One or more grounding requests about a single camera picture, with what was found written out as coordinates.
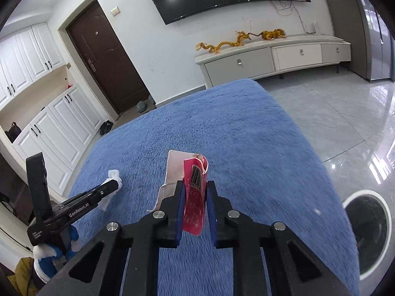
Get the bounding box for pink red packet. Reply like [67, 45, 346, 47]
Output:
[182, 155, 209, 237]

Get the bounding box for white tissue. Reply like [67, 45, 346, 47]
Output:
[99, 169, 123, 212]

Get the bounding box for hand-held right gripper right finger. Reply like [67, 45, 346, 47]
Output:
[207, 180, 352, 296]

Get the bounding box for long golden dragon ornament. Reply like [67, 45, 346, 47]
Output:
[196, 31, 252, 55]

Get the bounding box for black shoes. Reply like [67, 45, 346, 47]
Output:
[99, 120, 114, 136]

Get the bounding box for blue fluffy rug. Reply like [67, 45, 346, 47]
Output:
[46, 78, 360, 296]

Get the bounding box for grey and white television console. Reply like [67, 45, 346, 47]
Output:
[194, 34, 352, 89]

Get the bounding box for grey refrigerator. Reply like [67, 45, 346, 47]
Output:
[352, 0, 395, 82]

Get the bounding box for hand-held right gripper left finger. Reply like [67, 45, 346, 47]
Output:
[38, 181, 186, 296]

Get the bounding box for white-rimmed bin with black liner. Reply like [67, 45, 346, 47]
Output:
[342, 190, 390, 278]

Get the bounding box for dark handbag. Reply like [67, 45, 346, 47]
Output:
[4, 122, 22, 144]

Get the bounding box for white wall cabinets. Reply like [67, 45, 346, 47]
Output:
[0, 22, 66, 109]

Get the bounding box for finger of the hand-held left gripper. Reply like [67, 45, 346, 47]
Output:
[63, 179, 120, 213]

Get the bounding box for white cables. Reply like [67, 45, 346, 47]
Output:
[272, 0, 313, 34]

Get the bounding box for white paper sheet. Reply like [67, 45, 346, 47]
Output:
[146, 149, 186, 212]

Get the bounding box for short golden dragon ornament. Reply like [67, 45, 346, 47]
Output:
[261, 29, 288, 41]

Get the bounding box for white base cabinets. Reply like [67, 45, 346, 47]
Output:
[9, 82, 104, 197]

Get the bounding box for dark brown door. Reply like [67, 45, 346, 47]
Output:
[65, 0, 151, 116]

